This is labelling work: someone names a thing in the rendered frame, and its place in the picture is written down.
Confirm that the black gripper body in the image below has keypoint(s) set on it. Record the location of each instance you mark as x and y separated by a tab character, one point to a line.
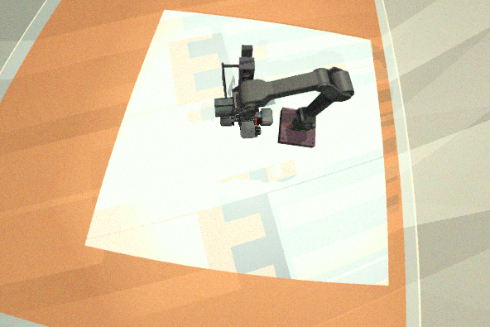
265	115

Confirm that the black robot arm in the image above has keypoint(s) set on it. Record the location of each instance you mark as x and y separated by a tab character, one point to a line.
334	85

